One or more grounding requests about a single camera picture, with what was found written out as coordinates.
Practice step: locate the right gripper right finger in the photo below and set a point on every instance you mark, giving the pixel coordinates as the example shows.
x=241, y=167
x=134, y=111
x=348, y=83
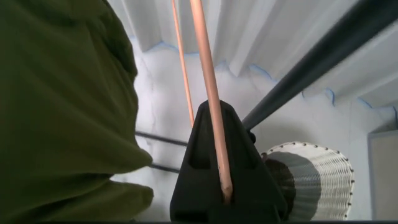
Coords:
x=255, y=186

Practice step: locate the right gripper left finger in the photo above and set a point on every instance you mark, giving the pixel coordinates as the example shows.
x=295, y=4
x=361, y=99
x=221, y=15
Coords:
x=196, y=186

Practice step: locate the pink clothes hanger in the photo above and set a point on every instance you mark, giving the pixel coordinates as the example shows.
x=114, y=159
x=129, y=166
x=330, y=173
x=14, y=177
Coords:
x=211, y=93

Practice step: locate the green long-sleeved shirt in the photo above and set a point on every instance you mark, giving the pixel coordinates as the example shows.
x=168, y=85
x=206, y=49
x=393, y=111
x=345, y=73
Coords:
x=62, y=93

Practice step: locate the white laundry basket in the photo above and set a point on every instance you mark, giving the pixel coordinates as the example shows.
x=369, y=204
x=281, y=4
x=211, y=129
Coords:
x=326, y=174

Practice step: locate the black clothes rack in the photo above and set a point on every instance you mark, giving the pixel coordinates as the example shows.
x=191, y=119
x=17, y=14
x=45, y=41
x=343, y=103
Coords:
x=311, y=70

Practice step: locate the white curtain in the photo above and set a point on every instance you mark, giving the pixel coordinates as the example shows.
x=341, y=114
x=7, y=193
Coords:
x=248, y=25

